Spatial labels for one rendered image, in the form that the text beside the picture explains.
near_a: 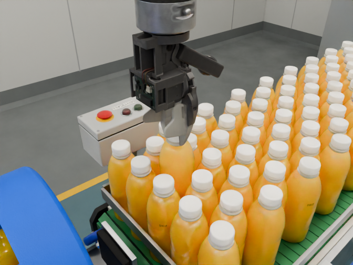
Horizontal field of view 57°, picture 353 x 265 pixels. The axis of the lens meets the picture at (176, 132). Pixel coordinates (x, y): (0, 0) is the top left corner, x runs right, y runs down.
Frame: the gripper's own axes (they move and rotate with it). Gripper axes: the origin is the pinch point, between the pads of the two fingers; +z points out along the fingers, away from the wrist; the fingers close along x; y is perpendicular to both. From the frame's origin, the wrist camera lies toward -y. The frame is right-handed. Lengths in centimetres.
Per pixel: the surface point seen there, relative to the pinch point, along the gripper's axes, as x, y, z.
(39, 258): 13.6, 30.6, -4.5
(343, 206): 22.9, -35.7, 26.4
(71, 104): -232, -66, 117
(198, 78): -197, -200, 117
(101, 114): -23.5, 3.7, 5.3
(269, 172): 14.7, -10.7, 6.3
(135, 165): -3.1, 7.7, 5.9
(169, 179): 4.2, 5.2, 5.9
